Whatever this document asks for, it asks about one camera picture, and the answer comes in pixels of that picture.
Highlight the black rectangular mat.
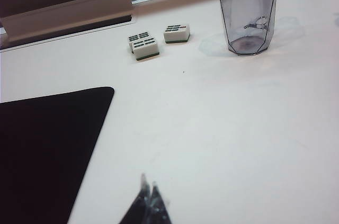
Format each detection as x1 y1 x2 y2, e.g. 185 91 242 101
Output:
0 86 115 224

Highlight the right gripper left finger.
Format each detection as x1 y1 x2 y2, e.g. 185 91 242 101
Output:
119 173 149 224

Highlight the clear faceted drinking glass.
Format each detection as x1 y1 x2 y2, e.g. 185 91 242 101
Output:
217 0 278 57

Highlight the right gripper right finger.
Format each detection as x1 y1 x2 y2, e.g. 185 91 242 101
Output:
145 181 173 224

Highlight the beige cable tray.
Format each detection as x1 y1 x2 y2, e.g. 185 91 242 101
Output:
0 0 134 49

